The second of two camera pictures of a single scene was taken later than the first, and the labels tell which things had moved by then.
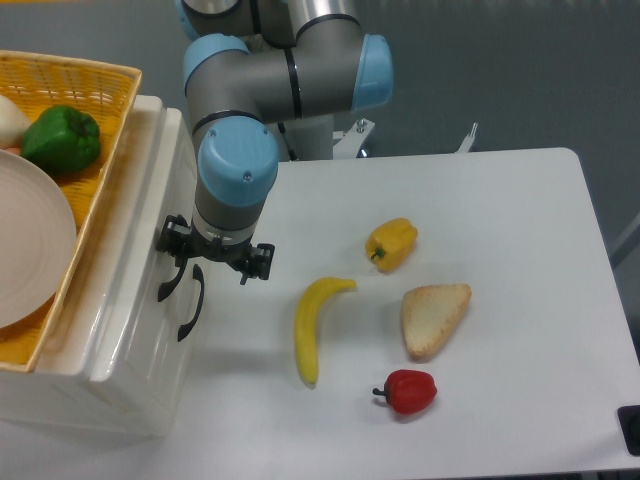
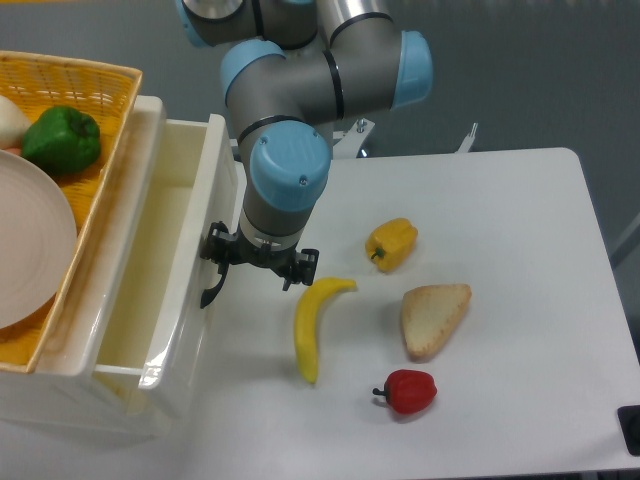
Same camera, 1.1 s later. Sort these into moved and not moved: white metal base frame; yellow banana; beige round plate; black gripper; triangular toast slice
Moved: black gripper
Not moved: white metal base frame; beige round plate; yellow banana; triangular toast slice
